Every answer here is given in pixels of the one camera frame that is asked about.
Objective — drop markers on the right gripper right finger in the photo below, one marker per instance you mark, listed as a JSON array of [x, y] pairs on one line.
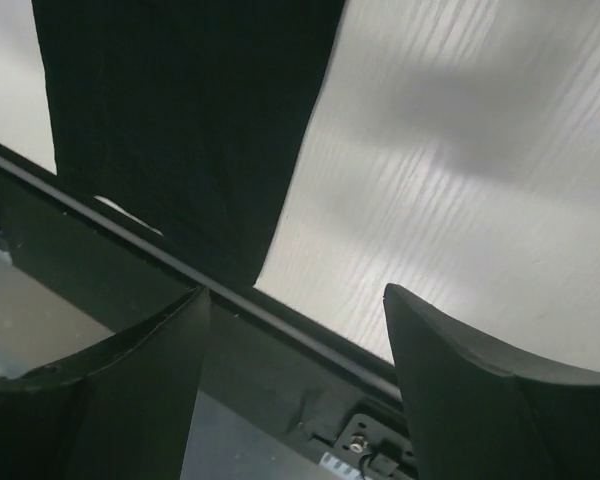
[[480, 408]]

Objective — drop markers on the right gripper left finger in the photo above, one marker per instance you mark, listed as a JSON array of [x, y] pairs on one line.
[[119, 409]]

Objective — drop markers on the black t shirt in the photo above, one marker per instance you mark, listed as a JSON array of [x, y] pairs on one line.
[[189, 115]]

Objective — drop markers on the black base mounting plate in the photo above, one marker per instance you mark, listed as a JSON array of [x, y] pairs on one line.
[[308, 388]]

